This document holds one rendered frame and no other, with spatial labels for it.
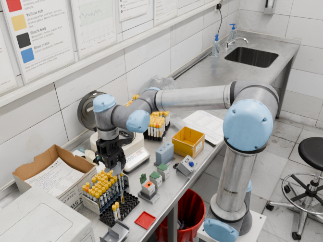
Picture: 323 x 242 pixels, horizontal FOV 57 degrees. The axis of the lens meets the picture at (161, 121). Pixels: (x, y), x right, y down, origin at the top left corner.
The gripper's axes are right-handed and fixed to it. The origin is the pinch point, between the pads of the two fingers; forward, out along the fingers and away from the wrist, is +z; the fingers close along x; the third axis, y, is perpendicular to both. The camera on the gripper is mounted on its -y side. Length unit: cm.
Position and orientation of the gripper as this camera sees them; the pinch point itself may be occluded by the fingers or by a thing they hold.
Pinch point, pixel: (118, 172)
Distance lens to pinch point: 122.1
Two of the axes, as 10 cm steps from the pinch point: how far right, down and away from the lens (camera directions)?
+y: -5.6, 4.8, -6.8
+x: 8.3, 3.0, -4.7
